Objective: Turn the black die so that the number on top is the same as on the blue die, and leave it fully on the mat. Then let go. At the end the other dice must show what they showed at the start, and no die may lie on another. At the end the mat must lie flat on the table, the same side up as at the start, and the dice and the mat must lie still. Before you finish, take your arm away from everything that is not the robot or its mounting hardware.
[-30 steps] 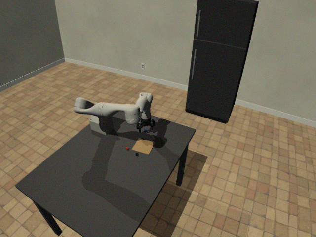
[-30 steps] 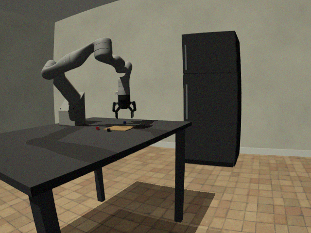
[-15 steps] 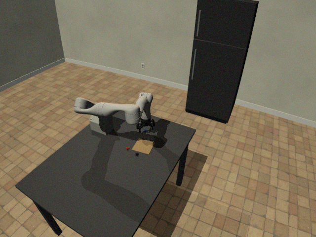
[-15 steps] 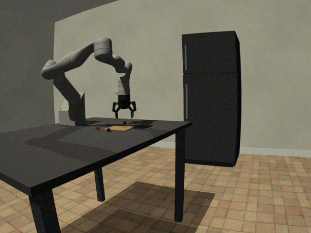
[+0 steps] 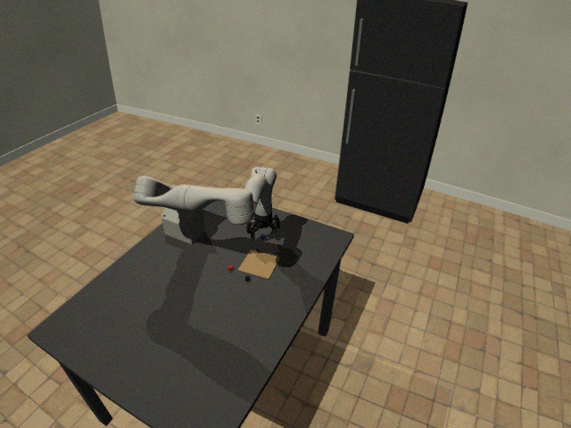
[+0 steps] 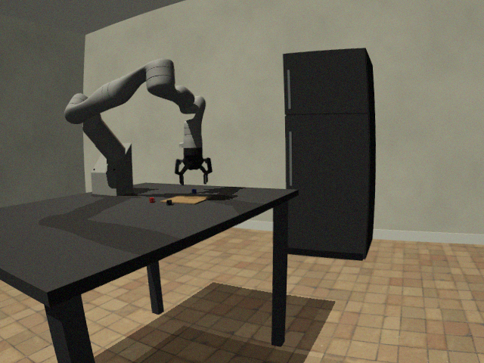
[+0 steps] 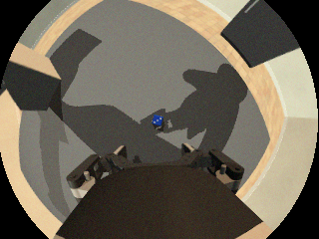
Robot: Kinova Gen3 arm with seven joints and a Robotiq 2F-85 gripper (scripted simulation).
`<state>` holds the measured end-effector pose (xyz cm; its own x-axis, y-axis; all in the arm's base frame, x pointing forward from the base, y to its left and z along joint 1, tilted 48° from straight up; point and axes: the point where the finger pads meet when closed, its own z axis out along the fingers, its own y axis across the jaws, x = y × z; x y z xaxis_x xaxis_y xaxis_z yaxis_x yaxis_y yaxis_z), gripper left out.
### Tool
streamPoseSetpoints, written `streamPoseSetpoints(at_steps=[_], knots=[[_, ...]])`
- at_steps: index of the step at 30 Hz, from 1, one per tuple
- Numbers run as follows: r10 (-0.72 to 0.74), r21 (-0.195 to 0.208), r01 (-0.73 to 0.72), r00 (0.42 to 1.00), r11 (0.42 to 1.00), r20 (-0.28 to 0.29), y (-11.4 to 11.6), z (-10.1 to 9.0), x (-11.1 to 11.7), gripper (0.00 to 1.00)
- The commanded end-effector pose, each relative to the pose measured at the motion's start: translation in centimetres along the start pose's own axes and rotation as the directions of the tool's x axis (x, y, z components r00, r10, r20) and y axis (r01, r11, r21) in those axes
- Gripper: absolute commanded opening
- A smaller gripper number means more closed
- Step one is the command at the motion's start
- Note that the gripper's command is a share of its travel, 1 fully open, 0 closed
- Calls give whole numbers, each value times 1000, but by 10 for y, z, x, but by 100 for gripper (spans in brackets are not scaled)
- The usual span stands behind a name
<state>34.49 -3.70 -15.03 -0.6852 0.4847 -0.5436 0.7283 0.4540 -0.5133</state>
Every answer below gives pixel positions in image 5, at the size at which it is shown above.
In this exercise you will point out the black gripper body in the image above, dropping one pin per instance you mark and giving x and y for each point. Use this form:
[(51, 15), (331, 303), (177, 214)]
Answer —
[(262, 219)]

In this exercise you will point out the tan square mat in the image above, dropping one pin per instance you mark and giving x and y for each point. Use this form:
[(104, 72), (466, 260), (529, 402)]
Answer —
[(259, 264)]

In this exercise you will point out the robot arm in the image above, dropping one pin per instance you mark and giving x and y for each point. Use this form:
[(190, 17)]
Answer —
[(241, 204)]

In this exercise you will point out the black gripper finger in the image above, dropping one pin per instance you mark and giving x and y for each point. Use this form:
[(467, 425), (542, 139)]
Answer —
[(274, 227), (253, 229)]

